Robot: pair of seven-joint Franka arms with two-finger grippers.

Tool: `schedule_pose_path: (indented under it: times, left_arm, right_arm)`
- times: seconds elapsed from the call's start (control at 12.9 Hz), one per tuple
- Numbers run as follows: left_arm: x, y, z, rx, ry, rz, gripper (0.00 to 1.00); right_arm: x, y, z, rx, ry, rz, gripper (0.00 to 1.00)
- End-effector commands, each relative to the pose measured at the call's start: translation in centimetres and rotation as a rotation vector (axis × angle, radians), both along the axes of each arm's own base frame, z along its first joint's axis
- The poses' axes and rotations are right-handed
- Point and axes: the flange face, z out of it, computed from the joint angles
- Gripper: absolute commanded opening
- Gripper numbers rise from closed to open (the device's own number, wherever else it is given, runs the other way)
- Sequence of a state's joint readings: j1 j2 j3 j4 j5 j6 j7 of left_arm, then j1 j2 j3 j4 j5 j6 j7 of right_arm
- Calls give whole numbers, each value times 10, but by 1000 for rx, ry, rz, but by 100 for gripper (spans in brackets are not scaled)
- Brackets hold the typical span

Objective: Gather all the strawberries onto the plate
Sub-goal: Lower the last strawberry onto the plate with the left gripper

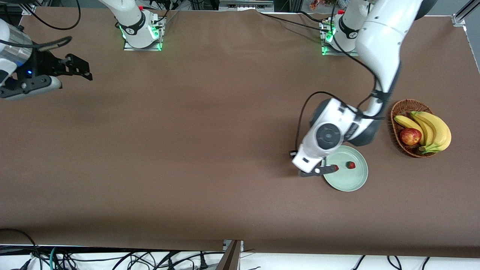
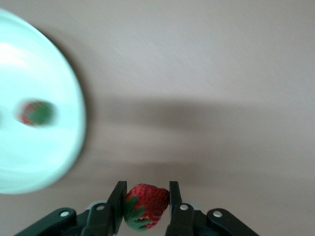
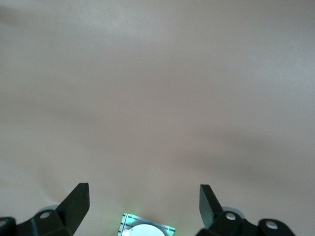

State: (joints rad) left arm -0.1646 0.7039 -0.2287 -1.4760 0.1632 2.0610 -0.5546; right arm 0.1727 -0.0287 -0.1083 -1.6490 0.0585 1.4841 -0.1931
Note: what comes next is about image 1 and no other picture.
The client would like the brown wicker basket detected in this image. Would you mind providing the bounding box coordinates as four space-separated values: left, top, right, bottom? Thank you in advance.
390 99 437 158

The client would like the brown wooden post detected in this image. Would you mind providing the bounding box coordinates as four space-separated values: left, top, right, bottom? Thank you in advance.
217 240 242 270

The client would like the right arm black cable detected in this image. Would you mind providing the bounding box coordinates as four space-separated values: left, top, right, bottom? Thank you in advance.
0 0 81 52

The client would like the table cover cloth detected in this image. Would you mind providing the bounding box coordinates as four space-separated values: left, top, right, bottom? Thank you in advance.
0 6 480 258

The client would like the black cable across cloth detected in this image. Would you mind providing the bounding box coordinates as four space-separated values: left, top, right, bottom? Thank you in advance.
257 10 334 34

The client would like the aluminium frame bar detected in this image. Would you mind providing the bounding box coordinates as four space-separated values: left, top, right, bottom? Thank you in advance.
219 0 274 12

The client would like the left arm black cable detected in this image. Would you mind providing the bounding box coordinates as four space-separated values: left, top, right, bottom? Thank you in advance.
295 0 387 152

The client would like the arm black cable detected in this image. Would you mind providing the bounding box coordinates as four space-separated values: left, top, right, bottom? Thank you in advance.
0 0 81 52
295 0 387 152

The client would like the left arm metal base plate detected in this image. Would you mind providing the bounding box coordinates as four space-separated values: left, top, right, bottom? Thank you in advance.
322 45 359 57

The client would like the large yellow banana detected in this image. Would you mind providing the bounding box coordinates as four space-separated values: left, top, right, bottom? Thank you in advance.
416 114 452 155

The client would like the black looped cable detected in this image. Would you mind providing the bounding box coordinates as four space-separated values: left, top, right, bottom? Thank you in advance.
0 228 44 270

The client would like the small yellow banana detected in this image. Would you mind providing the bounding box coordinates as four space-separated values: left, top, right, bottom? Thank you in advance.
394 115 425 146

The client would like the red apple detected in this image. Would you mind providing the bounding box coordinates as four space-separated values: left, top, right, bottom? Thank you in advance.
400 128 422 146

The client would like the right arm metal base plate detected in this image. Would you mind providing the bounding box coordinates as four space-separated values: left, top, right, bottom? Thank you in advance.
123 39 162 52

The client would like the pale green round plate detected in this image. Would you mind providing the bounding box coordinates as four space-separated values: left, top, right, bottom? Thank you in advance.
322 145 369 192

